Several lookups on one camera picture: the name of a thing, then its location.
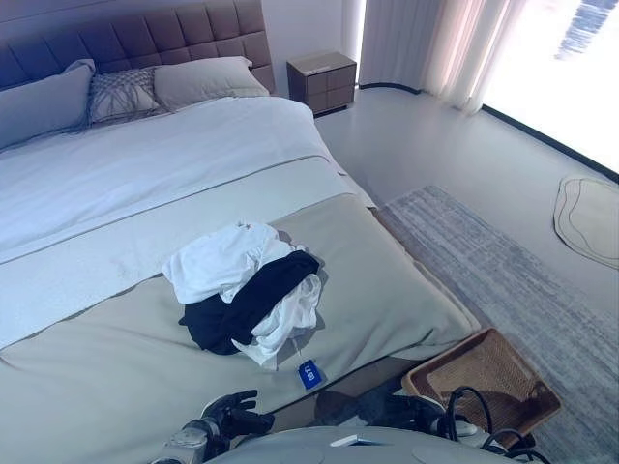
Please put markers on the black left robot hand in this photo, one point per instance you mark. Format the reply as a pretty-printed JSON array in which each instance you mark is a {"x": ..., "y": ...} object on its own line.
[{"x": 239, "y": 418}]

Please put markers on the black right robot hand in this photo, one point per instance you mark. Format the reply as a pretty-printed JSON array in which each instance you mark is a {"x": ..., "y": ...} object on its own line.
[{"x": 411, "y": 411}]

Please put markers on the blue hang tag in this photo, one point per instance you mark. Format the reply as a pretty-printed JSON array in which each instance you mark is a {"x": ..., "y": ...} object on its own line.
[{"x": 311, "y": 374}]

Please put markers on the black garment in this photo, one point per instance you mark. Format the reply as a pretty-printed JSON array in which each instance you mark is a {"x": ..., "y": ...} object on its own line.
[{"x": 242, "y": 314}]

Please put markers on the white garment with tags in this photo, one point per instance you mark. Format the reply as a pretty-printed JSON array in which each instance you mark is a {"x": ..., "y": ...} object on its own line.
[{"x": 285, "y": 324}]

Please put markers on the plain white garment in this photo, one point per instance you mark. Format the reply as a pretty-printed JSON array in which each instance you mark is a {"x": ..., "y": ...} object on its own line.
[{"x": 217, "y": 261}]

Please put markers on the brown wicker basket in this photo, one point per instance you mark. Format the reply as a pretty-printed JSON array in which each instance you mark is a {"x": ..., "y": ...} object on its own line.
[{"x": 488, "y": 372}]

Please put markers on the bed with beige cover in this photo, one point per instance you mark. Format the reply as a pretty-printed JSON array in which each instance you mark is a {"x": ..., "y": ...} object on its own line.
[{"x": 377, "y": 270}]

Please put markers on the grey robot torso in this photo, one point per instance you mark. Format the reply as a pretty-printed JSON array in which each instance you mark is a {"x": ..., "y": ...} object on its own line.
[{"x": 314, "y": 447}]

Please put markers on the grey striped rug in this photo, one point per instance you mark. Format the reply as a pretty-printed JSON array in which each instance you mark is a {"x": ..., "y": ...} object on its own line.
[{"x": 532, "y": 280}]

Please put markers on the small cream round rug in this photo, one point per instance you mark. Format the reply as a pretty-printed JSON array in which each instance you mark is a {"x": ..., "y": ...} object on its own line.
[{"x": 587, "y": 217}]

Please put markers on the white duvet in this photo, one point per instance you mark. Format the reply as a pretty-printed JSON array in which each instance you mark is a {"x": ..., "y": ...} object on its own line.
[{"x": 169, "y": 159}]

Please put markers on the brown nightstand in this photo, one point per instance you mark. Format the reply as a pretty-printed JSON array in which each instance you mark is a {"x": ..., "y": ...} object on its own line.
[{"x": 321, "y": 82}]

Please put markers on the patterned grey cushion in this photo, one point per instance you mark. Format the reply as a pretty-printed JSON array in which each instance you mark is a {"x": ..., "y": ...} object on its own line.
[{"x": 121, "y": 94}]

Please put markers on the bright window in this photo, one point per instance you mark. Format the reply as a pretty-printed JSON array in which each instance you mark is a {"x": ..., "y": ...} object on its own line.
[{"x": 570, "y": 87}]

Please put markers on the sheer beige curtain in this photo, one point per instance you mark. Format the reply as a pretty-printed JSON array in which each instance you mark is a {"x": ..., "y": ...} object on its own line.
[{"x": 425, "y": 48}]

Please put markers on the grey pillow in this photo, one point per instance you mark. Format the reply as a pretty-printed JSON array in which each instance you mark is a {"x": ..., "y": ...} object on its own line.
[{"x": 38, "y": 106}]

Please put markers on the brown tufted headboard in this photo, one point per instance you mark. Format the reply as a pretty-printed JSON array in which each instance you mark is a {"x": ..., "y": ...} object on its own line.
[{"x": 159, "y": 29}]

